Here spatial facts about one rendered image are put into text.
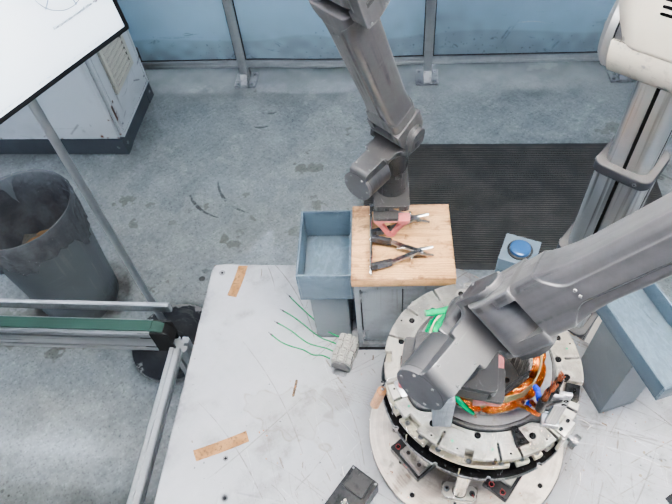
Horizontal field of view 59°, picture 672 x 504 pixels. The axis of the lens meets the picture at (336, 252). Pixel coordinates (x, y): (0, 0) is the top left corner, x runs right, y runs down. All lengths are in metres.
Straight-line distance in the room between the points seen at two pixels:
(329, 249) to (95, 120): 2.01
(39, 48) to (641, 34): 1.14
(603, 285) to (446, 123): 2.59
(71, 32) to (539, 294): 1.20
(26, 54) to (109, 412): 1.37
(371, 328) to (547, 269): 0.79
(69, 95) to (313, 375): 2.07
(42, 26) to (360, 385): 1.02
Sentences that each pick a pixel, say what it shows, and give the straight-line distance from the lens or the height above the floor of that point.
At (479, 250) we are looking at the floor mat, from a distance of 2.52.
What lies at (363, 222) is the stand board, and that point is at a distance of 1.21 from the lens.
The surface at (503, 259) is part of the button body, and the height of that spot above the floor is 1.03.
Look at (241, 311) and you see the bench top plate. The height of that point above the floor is 0.78.
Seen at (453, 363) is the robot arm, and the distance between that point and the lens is 0.60.
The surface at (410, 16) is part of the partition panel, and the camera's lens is 3.15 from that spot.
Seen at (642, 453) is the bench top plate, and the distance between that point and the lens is 1.37.
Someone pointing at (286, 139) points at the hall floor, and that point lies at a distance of 3.04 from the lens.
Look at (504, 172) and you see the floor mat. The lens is 2.84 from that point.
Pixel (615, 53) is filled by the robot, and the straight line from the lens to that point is 1.06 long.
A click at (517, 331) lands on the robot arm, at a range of 0.59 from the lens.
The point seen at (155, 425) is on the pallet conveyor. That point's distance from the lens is 1.49.
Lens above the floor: 1.99
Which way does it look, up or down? 52 degrees down
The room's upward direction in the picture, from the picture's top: 7 degrees counter-clockwise
